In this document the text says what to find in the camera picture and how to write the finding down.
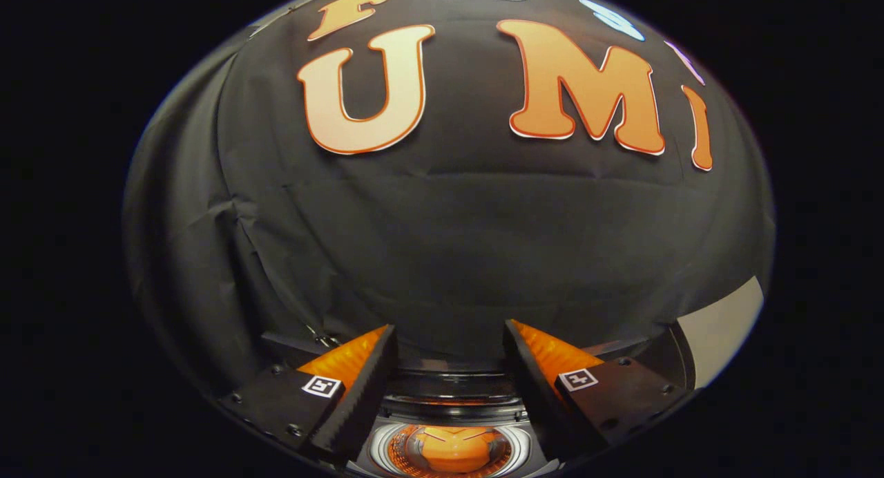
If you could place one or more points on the silver washing machine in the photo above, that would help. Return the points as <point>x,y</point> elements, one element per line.
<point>449,402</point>

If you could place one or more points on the black backdrop cloth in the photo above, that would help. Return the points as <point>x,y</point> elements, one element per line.
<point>449,243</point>

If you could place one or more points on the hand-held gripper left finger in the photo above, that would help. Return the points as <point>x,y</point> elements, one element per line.
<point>366,388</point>

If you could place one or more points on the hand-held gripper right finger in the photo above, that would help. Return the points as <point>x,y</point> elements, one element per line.
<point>532,381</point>

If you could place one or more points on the yellow polo shirt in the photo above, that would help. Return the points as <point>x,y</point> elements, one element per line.
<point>456,450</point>

